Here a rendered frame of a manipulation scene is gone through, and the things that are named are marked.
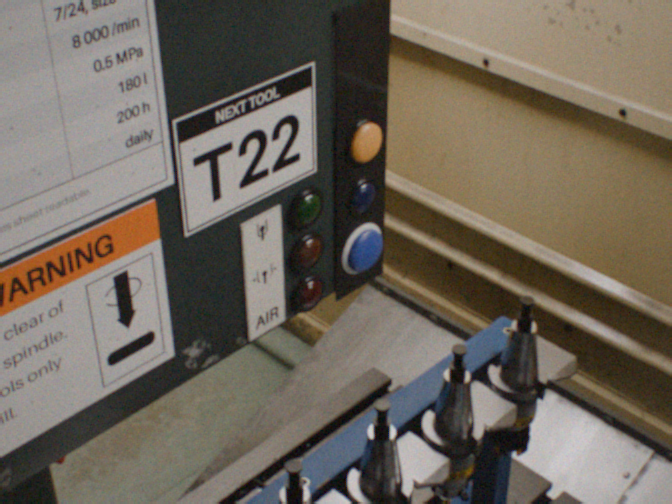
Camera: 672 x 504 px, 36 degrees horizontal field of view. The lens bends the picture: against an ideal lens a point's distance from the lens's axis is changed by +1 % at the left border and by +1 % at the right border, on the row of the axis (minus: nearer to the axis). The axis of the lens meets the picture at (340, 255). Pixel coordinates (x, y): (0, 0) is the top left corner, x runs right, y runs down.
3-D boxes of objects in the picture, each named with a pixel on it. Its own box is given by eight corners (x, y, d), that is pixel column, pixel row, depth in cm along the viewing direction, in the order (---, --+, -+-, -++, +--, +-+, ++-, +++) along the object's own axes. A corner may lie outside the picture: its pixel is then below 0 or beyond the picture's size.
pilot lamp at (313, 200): (324, 219, 63) (324, 188, 62) (298, 233, 62) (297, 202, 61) (317, 215, 63) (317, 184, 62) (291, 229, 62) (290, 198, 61)
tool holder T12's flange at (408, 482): (382, 466, 106) (383, 449, 104) (424, 502, 102) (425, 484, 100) (335, 497, 102) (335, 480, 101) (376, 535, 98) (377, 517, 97)
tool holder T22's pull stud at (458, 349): (458, 367, 104) (461, 340, 102) (469, 377, 103) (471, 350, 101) (445, 373, 103) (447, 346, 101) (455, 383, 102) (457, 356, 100)
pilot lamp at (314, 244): (325, 261, 65) (324, 232, 64) (299, 276, 64) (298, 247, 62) (318, 258, 65) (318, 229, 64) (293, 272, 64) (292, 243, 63)
